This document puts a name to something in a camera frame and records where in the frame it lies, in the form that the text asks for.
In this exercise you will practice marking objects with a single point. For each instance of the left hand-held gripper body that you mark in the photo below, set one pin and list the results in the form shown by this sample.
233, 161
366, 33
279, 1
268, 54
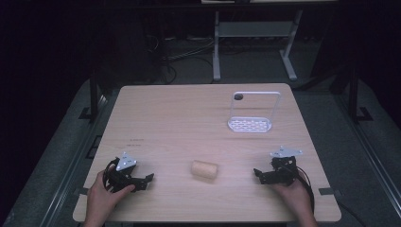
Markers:
123, 172

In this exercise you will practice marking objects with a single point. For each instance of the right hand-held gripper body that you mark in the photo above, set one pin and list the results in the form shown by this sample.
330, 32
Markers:
283, 168

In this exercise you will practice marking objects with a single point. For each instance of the person's right hand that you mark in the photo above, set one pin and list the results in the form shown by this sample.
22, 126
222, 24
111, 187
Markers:
293, 195

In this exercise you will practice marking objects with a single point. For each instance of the person's left hand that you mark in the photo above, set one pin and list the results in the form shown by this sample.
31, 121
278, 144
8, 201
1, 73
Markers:
102, 198

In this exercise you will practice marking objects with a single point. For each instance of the grey tape strip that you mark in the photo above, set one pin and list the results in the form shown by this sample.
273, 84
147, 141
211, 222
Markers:
326, 191
80, 191

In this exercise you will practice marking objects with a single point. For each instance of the beige bread roll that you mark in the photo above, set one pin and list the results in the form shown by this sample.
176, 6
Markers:
204, 169

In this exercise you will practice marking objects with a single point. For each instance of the dark round knob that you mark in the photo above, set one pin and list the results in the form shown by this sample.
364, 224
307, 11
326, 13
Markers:
238, 96

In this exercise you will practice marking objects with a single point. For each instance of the white metal stand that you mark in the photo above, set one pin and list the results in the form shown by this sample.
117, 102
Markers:
256, 29

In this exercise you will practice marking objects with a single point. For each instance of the aluminium floor rail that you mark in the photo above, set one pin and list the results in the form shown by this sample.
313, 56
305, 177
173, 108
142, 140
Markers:
372, 157
72, 164

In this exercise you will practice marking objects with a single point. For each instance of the black metal post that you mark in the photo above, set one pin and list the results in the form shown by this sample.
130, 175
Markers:
93, 94
354, 94

